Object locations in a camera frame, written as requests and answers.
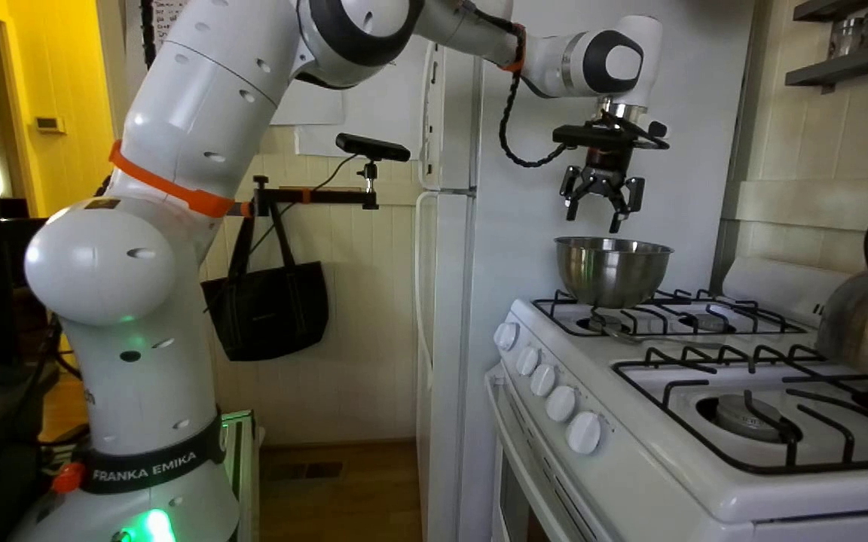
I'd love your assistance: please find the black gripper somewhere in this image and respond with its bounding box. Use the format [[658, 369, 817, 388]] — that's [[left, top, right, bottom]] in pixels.
[[555, 114, 669, 232]]

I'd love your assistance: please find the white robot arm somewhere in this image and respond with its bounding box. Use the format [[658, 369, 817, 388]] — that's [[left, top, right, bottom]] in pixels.
[[9, 0, 662, 542]]

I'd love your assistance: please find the large steel mixing bowl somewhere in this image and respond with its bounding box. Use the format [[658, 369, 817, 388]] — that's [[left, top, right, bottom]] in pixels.
[[557, 236, 673, 307]]

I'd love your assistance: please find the white gas stove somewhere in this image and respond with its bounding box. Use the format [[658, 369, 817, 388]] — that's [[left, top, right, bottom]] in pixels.
[[486, 257, 868, 542]]

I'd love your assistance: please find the white refrigerator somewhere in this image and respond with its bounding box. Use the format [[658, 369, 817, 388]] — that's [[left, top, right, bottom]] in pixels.
[[416, 0, 756, 542]]

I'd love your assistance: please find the left black burner grate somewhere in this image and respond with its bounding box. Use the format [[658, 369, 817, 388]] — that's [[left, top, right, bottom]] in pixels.
[[533, 289, 803, 339]]

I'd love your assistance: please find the black burner grate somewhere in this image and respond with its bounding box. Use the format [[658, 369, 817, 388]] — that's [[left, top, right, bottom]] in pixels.
[[616, 347, 868, 476], [533, 289, 803, 339]]

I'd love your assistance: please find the right black burner grate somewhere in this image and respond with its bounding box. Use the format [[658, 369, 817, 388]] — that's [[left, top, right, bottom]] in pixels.
[[616, 347, 868, 476]]

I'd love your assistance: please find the black tote bag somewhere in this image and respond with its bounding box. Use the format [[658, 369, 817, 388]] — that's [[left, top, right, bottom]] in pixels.
[[201, 215, 330, 361]]

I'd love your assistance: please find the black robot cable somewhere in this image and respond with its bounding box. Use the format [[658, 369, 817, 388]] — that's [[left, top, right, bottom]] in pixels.
[[494, 28, 573, 171]]

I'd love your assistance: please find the black stereo camera bar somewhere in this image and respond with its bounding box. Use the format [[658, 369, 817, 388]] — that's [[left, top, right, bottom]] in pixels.
[[334, 133, 409, 162]]

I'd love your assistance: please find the dark wall shelf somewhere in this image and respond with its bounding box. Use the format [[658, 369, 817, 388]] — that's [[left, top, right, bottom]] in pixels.
[[786, 0, 868, 89]]

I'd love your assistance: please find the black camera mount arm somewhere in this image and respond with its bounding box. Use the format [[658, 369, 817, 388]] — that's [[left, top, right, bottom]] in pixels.
[[238, 159, 378, 215]]

